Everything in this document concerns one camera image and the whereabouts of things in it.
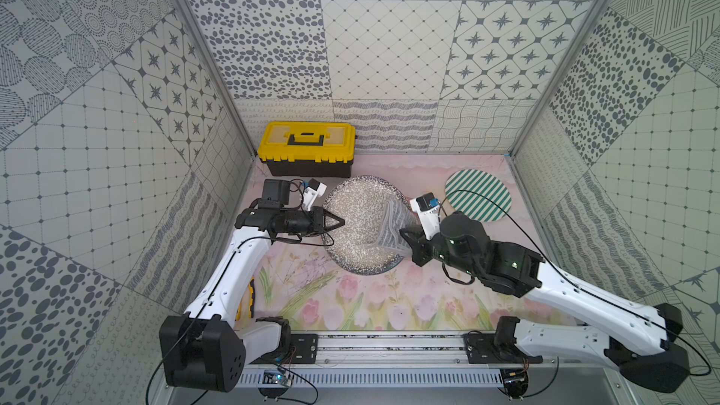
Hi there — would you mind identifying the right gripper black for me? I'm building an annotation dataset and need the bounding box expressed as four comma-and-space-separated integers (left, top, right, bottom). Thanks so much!
401, 223, 483, 279

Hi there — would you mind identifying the speckled grey plate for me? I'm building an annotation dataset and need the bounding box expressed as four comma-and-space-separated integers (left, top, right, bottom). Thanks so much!
322, 175, 410, 276

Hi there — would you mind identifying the grey wiping cloth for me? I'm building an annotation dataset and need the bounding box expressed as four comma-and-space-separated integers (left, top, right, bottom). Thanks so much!
376, 200, 419, 257

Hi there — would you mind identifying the green striped plate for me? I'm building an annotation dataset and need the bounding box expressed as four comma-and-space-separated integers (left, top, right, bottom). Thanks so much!
444, 169, 513, 222

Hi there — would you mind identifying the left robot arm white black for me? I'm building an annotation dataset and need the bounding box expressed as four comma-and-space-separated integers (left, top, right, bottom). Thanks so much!
159, 179, 345, 392

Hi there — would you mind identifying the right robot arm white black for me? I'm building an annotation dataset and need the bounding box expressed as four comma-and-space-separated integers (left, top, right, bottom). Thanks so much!
399, 212, 690, 393

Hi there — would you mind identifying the yellow black toolbox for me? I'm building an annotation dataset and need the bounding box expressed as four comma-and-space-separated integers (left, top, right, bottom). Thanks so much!
258, 121, 356, 178

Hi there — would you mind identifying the small circuit board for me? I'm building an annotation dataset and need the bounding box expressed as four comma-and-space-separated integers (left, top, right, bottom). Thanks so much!
258, 369, 294, 399

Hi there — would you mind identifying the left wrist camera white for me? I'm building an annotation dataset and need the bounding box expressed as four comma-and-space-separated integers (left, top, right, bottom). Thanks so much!
301, 178, 326, 211

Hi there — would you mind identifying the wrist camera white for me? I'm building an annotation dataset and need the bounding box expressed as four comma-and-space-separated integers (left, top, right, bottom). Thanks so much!
410, 192, 441, 240
301, 178, 326, 211

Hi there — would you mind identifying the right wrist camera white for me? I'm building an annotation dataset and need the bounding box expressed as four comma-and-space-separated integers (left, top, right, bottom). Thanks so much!
410, 192, 441, 240

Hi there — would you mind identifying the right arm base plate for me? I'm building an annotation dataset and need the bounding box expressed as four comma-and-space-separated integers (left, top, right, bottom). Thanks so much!
462, 331, 543, 365

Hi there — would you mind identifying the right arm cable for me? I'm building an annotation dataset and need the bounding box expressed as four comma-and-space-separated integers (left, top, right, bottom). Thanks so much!
435, 189, 713, 378

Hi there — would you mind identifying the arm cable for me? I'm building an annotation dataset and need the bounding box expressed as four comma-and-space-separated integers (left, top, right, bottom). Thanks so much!
435, 189, 713, 378
144, 179, 338, 405

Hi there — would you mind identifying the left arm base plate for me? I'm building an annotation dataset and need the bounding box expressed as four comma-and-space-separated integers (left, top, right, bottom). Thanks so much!
264, 334, 319, 365

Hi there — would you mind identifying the aluminium mounting rail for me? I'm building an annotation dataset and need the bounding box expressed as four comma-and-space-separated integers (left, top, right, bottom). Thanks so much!
224, 328, 623, 389

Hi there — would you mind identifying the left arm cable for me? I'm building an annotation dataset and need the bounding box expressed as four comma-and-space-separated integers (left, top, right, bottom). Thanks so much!
144, 179, 338, 405

